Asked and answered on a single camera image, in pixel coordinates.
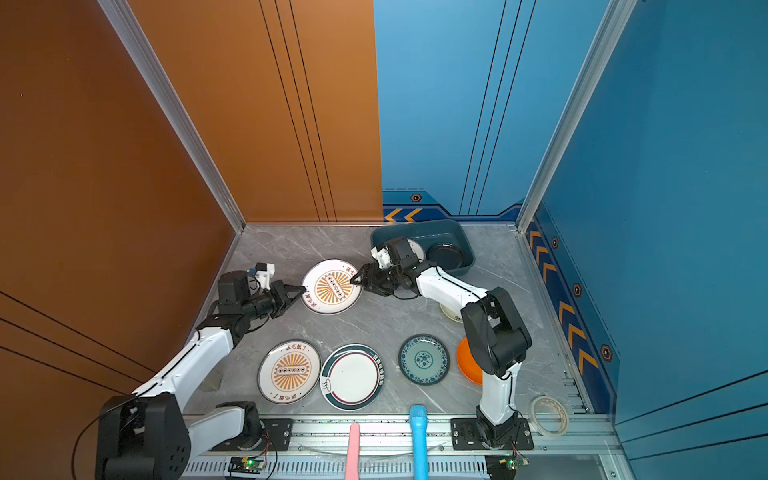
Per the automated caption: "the right circuit board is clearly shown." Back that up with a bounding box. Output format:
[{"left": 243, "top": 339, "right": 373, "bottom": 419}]
[{"left": 485, "top": 456, "right": 529, "bottom": 480}]

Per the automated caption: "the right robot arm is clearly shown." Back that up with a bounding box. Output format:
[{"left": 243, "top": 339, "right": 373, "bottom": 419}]
[{"left": 351, "top": 237, "right": 532, "bottom": 450}]

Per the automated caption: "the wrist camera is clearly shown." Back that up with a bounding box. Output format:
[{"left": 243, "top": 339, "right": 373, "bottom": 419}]
[
  {"left": 247, "top": 262, "right": 275, "bottom": 291},
  {"left": 371, "top": 245, "right": 392, "bottom": 270}
]

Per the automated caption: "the white plate green red rim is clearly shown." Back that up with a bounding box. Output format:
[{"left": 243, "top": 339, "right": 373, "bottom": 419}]
[{"left": 319, "top": 344, "right": 385, "bottom": 411}]

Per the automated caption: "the pink handle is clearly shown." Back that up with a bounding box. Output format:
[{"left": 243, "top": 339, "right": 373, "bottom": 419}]
[{"left": 344, "top": 422, "right": 361, "bottom": 480}]

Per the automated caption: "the cream yellow plate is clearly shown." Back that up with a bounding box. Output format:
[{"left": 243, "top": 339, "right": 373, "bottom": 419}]
[{"left": 440, "top": 304, "right": 463, "bottom": 323}]

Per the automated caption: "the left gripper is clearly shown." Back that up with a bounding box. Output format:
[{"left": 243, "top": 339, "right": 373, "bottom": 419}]
[{"left": 242, "top": 282, "right": 305, "bottom": 324}]

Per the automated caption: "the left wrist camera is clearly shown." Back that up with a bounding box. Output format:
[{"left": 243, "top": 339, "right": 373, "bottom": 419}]
[{"left": 247, "top": 262, "right": 275, "bottom": 291}]

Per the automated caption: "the teal plastic bin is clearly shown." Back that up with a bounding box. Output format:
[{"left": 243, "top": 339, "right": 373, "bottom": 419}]
[{"left": 370, "top": 219, "right": 475, "bottom": 276}]

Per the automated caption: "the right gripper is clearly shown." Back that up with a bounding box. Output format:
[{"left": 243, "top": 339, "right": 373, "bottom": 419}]
[{"left": 350, "top": 263, "right": 405, "bottom": 297}]

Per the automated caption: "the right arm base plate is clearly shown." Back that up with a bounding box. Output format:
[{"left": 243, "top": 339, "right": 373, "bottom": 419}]
[{"left": 450, "top": 417, "right": 535, "bottom": 451}]

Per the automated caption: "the teal patterned plate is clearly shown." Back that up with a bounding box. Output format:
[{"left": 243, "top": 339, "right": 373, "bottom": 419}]
[{"left": 398, "top": 334, "right": 450, "bottom": 386}]

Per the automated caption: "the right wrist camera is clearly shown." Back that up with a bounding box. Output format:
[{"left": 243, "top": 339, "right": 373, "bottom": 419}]
[{"left": 371, "top": 245, "right": 392, "bottom": 270}]

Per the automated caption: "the circuit board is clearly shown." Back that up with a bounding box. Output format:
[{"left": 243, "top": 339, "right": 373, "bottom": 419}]
[
  {"left": 227, "top": 457, "right": 268, "bottom": 477},
  {"left": 485, "top": 456, "right": 529, "bottom": 480}
]

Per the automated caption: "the blue handle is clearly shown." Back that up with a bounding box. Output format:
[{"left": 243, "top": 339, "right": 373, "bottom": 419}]
[{"left": 409, "top": 405, "right": 428, "bottom": 480}]

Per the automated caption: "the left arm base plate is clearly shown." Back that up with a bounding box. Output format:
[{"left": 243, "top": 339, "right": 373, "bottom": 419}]
[{"left": 211, "top": 418, "right": 294, "bottom": 453}]

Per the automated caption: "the black plate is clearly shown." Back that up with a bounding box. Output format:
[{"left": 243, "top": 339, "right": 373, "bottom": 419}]
[{"left": 426, "top": 243, "right": 465, "bottom": 271}]

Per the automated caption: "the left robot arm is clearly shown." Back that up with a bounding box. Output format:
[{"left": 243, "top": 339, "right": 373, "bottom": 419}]
[{"left": 95, "top": 263, "right": 306, "bottom": 479}]

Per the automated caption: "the left circuit board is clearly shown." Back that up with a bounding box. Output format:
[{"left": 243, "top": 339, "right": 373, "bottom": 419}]
[{"left": 227, "top": 457, "right": 268, "bottom": 477}]

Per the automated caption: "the large orange sunburst plate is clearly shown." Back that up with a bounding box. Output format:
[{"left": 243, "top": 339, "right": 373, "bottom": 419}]
[{"left": 257, "top": 339, "right": 321, "bottom": 405}]

